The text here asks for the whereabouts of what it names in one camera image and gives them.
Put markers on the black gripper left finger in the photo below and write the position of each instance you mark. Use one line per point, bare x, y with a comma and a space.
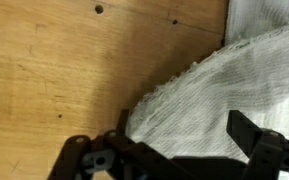
94, 156

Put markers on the white woven cloth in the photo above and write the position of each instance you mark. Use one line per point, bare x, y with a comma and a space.
217, 100

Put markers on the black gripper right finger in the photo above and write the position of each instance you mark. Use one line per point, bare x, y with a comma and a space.
270, 153

